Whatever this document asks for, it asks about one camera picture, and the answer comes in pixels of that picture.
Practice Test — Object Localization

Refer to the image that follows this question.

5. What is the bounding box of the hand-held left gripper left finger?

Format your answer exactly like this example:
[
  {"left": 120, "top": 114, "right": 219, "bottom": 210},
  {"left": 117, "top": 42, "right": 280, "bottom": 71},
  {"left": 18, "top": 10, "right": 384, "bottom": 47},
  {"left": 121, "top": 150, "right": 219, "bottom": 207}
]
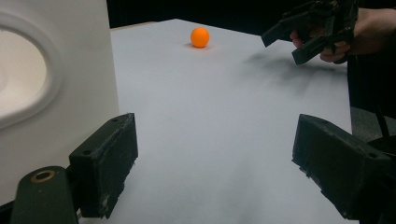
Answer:
[{"left": 68, "top": 112, "right": 139, "bottom": 219}]

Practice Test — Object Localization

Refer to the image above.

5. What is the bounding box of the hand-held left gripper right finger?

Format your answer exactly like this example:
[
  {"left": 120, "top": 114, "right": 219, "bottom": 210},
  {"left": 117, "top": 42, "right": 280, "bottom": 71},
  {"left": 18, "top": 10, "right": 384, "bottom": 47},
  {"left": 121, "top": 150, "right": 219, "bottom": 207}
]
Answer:
[{"left": 291, "top": 113, "right": 393, "bottom": 220}]

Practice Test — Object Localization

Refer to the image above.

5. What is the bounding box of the orange ball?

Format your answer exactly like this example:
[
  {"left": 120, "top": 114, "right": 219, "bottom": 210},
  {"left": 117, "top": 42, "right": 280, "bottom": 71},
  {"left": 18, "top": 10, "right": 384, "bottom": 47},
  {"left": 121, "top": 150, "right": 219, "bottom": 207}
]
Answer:
[{"left": 190, "top": 26, "right": 211, "bottom": 49}]

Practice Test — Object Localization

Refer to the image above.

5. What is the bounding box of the white box with oval opening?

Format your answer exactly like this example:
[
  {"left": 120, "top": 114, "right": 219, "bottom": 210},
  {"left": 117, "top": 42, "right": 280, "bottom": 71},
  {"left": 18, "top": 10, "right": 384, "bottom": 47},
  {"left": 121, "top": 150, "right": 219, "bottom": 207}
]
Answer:
[{"left": 0, "top": 0, "right": 120, "bottom": 207}]

